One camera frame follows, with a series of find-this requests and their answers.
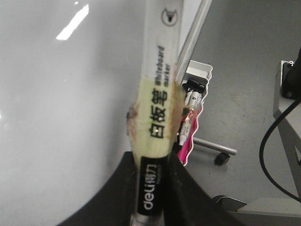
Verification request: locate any black cable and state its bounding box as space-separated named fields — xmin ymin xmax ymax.
xmin=259 ymin=96 xmax=301 ymax=203

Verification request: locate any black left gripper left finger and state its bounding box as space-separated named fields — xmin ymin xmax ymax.
xmin=59 ymin=152 xmax=136 ymax=226

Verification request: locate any white deli whiteboard marker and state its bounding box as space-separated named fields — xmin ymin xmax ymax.
xmin=127 ymin=0 xmax=184 ymax=226

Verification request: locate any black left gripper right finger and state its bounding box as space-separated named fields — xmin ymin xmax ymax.
xmin=164 ymin=145 xmax=242 ymax=226

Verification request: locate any black eraser in tray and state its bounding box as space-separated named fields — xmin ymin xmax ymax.
xmin=182 ymin=79 xmax=206 ymax=94

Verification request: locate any white whiteboard with aluminium frame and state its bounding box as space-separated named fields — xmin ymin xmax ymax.
xmin=0 ymin=0 xmax=214 ymax=226

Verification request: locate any spare whiteboard marker in tray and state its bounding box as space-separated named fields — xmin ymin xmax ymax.
xmin=184 ymin=90 xmax=203 ymax=110

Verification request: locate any pink sheet in tray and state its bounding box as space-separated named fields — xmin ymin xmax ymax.
xmin=177 ymin=105 xmax=203 ymax=166

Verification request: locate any whiteboard stand leg with caster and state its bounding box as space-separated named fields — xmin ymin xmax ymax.
xmin=193 ymin=137 xmax=238 ymax=166

